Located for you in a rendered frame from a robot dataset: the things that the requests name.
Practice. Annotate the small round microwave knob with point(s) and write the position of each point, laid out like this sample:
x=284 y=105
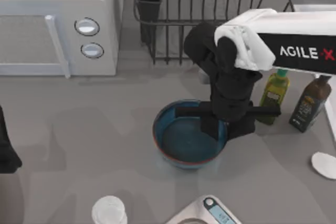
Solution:
x=92 y=50

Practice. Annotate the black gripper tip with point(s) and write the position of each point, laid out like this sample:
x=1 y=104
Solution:
x=6 y=150

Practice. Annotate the yellow oil bottle green cap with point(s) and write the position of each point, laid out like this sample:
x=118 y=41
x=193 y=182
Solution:
x=273 y=95

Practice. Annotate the silver kitchen scale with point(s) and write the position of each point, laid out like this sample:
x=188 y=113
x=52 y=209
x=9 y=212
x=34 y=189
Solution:
x=207 y=212

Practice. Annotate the pale microwave door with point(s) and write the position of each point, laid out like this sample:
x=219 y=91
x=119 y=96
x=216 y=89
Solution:
x=23 y=37

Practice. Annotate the pale microwave oven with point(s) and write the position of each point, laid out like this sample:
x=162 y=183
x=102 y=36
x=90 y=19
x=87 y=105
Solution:
x=110 y=11

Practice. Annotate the large round microwave knob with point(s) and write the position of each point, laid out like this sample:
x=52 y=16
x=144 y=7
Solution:
x=86 y=26

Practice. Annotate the dark brown bottle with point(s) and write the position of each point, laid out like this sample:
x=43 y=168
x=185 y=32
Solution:
x=311 y=103

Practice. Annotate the blue bowl with red rim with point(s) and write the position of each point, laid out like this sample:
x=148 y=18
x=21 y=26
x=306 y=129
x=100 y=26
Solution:
x=183 y=142

